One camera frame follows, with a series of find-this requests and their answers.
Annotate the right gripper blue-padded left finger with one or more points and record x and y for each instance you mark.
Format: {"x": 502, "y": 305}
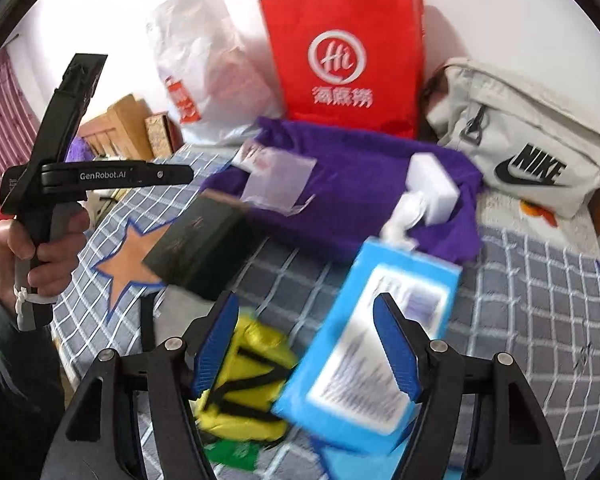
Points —
{"x": 211, "y": 353}

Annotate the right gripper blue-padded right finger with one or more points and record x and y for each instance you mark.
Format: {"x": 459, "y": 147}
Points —
{"x": 406, "y": 347}

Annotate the yellow black pouch bag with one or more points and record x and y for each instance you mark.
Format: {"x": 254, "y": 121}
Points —
{"x": 239, "y": 406}

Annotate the blue tissue pack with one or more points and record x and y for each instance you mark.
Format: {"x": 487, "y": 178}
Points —
{"x": 345, "y": 372}

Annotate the person's left hand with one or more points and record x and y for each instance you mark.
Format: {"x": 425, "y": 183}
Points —
{"x": 47, "y": 268}

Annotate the purple plush toy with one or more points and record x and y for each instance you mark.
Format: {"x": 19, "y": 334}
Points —
{"x": 79, "y": 151}

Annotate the striped purple curtain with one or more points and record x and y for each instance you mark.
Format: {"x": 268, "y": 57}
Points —
{"x": 18, "y": 123}

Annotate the green plastic packet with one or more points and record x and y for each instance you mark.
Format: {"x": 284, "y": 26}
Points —
{"x": 242, "y": 455}

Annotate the wooden headboard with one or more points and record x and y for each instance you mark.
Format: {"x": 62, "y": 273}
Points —
{"x": 121, "y": 131}

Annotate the dark green gold box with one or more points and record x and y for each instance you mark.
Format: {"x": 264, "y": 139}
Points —
{"x": 205, "y": 246}

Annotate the brown star blue border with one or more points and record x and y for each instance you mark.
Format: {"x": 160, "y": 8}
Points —
{"x": 125, "y": 267}

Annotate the framed picture board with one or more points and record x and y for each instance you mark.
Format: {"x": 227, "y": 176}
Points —
{"x": 164, "y": 136}

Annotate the grey white checked bedspread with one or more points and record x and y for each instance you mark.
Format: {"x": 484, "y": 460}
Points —
{"x": 539, "y": 302}

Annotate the white foam block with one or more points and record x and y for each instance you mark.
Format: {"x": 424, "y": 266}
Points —
{"x": 430, "y": 197}

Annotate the purple fluffy towel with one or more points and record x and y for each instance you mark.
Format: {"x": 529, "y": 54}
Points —
{"x": 357, "y": 181}

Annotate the person's dark left sleeve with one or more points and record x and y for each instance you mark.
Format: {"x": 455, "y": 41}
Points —
{"x": 32, "y": 400}

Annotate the white Miniso plastic bag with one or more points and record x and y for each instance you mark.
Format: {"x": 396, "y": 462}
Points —
{"x": 215, "y": 90}

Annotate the grey Nike waist bag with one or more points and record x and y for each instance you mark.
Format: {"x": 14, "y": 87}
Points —
{"x": 527, "y": 140}

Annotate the red Haidilao paper bag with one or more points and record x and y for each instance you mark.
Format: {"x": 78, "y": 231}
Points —
{"x": 349, "y": 63}

